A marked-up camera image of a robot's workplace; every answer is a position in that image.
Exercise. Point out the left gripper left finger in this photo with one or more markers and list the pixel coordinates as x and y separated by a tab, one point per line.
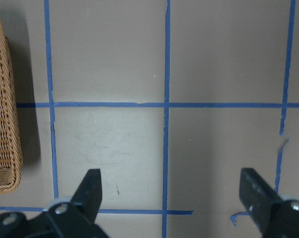
69	218

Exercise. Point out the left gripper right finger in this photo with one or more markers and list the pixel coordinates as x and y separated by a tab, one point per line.
274	216

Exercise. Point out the brown wicker basket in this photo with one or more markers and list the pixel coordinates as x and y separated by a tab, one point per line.
11	158

